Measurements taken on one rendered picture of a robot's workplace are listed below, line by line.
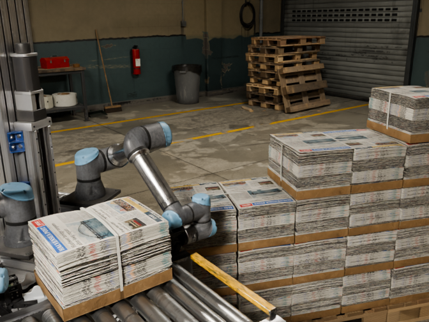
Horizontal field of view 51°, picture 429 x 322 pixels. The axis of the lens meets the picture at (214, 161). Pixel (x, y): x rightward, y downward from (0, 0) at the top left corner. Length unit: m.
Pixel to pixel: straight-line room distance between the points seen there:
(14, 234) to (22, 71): 0.66
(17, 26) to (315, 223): 1.61
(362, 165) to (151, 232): 1.19
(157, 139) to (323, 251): 1.01
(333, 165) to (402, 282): 0.85
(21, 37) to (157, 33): 7.36
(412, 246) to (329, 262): 0.48
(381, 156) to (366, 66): 7.48
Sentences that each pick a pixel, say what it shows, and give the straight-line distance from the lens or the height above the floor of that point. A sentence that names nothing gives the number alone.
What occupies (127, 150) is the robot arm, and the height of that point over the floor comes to 1.15.
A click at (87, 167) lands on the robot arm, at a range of 2.25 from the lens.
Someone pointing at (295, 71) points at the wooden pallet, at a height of 0.72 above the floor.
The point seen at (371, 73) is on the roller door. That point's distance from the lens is 9.72.
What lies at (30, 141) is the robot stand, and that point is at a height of 1.17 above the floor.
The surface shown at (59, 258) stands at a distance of 1.38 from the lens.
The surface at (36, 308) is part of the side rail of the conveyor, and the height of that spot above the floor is 0.80.
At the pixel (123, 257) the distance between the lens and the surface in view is 1.47.
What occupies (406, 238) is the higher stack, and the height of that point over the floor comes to 0.55.
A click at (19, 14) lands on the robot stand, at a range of 2.13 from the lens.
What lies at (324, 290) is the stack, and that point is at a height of 0.31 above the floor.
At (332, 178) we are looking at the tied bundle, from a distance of 2.23.
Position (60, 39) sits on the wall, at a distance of 8.58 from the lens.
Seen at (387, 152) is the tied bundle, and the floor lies 1.03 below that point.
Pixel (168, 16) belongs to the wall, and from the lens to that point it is 9.53.
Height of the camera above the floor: 1.66
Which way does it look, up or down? 18 degrees down
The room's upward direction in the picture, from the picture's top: 1 degrees counter-clockwise
